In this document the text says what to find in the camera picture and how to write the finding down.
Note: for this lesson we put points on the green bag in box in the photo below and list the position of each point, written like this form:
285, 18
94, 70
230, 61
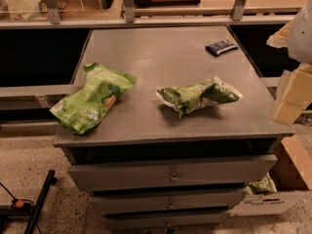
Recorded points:
264, 186

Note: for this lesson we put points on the green rice chip bag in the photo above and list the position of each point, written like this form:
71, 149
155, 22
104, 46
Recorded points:
85, 109

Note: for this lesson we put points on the black metal stand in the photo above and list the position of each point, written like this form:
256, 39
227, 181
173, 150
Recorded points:
24, 208

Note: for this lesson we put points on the brown cardboard box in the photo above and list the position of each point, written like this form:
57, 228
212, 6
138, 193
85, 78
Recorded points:
293, 170

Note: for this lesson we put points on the grey drawer cabinet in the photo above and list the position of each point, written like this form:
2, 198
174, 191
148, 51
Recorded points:
144, 165

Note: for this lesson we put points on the crumpled green snack bag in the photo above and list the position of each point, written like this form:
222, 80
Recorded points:
207, 93

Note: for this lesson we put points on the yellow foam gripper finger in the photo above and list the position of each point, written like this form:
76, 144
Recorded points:
294, 94

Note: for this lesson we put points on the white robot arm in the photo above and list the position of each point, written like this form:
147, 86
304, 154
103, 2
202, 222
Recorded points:
296, 35

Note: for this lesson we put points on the white cardboard box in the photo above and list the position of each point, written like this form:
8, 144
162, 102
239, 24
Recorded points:
269, 204

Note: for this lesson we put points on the metal shelf rack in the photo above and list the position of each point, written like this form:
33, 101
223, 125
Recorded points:
30, 14

